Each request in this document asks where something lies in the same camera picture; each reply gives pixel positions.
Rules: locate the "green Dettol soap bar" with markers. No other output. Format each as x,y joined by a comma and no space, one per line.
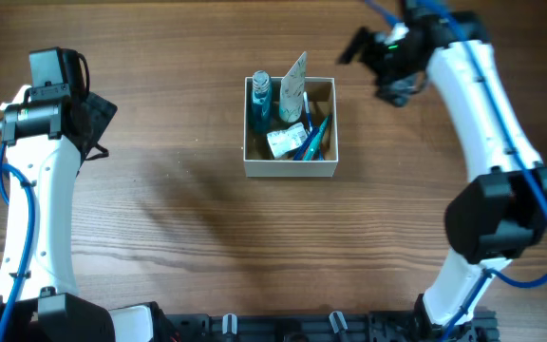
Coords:
283,142

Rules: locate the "white cardboard box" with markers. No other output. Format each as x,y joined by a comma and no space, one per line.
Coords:
257,157

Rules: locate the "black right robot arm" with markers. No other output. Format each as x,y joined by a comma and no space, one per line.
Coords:
502,211

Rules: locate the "blue white toothbrush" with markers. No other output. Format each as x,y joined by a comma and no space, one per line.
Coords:
306,107

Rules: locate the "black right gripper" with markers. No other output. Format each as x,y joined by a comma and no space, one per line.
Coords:
395,90

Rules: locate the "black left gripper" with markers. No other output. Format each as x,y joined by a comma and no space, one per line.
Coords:
103,112

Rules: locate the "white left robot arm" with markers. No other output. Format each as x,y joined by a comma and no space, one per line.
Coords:
47,133

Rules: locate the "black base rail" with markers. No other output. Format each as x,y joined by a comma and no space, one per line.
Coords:
332,327

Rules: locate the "blue mouthwash bottle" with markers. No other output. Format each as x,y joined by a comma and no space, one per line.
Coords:
261,100

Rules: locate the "teal toothpaste tube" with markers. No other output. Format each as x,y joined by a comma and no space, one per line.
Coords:
314,147

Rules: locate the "white lotion tube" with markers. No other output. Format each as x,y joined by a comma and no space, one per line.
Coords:
292,87

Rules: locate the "blue disposable razor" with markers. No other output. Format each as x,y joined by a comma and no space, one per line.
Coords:
298,156

